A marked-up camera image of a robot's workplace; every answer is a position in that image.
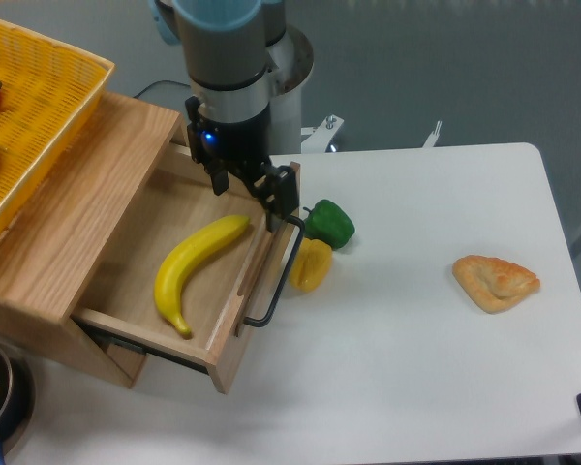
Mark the yellow bell pepper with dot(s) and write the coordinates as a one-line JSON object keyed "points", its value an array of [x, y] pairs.
{"points": [[311, 265]]}

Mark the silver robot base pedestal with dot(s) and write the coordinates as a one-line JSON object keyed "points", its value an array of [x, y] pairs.
{"points": [[289, 66]]}

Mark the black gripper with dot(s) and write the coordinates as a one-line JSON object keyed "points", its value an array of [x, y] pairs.
{"points": [[241, 149]]}

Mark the yellow plastic basket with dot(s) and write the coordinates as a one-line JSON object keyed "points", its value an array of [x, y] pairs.
{"points": [[49, 91]]}

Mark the wooden drawer cabinet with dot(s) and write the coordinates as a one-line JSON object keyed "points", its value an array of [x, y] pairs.
{"points": [[53, 247]]}

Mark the green bell pepper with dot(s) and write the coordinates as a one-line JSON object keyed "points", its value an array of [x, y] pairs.
{"points": [[329, 223]]}

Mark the black drawer handle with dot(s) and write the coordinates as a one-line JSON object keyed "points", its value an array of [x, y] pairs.
{"points": [[266, 318]]}

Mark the yellow banana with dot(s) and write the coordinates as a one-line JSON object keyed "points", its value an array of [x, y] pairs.
{"points": [[184, 259]]}

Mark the dark metal pot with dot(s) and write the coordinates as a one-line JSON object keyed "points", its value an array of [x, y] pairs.
{"points": [[17, 399]]}

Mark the open wooden top drawer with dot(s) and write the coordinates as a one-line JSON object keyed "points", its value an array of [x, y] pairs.
{"points": [[118, 308]]}

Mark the golden pastry turnover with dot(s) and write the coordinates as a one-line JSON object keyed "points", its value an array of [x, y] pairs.
{"points": [[493, 284]]}

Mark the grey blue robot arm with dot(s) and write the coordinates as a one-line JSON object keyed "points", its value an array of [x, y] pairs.
{"points": [[245, 107]]}

